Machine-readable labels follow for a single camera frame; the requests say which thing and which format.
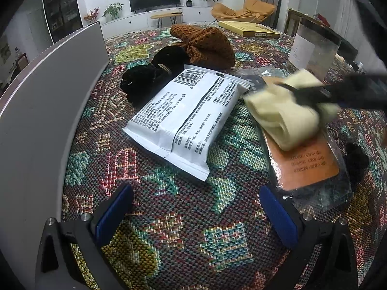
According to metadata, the cream towel with strap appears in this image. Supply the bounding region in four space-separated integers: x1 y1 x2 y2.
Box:
243 84 340 151

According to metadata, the brown knitted scarf bundle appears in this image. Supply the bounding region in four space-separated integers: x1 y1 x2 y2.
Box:
170 24 236 71

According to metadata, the white printed plastic package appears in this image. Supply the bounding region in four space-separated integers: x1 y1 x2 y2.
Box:
123 65 250 181

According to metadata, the black velvet cloth bundle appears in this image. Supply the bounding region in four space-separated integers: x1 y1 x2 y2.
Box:
120 45 190 109

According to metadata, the clear plastic container black lid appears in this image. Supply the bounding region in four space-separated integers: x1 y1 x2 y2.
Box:
286 18 341 80

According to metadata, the small black cloth item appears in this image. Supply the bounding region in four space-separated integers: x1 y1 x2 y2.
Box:
344 143 369 186

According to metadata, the orange card in clear bag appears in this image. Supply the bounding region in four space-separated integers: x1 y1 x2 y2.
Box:
237 68 354 214

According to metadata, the wooden chair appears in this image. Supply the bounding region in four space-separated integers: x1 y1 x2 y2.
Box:
284 8 315 36

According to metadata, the yellow flat box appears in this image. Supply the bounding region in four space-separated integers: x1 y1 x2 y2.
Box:
218 21 281 39

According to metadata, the orange lounge chair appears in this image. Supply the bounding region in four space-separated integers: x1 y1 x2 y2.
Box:
211 0 276 24

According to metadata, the colourful woven table cloth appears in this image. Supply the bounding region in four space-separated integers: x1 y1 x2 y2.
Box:
62 28 386 289

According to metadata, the grey storage bin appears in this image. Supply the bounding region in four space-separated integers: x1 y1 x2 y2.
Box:
1 23 110 283

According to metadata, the wooden side table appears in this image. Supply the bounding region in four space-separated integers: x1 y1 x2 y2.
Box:
150 11 183 28

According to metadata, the white tv cabinet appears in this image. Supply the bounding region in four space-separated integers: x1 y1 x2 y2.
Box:
101 7 215 39

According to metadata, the left green potted plant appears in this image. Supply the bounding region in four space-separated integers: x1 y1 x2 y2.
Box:
103 2 123 22

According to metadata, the red flower vase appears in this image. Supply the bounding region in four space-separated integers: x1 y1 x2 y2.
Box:
83 7 100 24

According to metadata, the dark glass display cabinet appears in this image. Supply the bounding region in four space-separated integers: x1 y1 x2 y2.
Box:
42 0 83 43

